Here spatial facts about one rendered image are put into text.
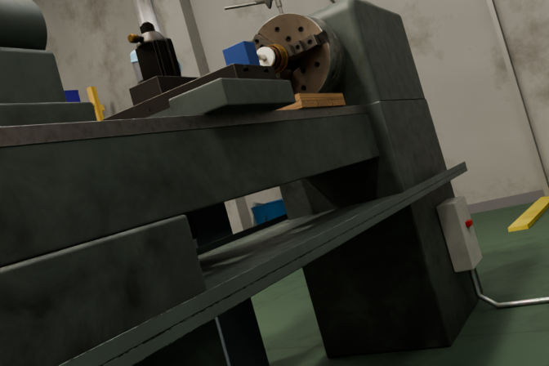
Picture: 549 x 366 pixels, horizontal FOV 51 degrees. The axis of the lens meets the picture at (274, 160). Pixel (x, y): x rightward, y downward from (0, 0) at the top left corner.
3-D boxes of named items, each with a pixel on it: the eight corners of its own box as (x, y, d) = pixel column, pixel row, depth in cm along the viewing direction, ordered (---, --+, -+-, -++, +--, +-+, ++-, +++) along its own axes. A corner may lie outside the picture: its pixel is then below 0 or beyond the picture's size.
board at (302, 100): (253, 136, 199) (250, 125, 199) (345, 104, 181) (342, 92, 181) (201, 143, 173) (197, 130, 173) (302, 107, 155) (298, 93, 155)
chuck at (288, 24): (270, 113, 211) (254, 29, 211) (348, 95, 195) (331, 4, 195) (257, 114, 203) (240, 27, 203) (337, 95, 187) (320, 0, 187)
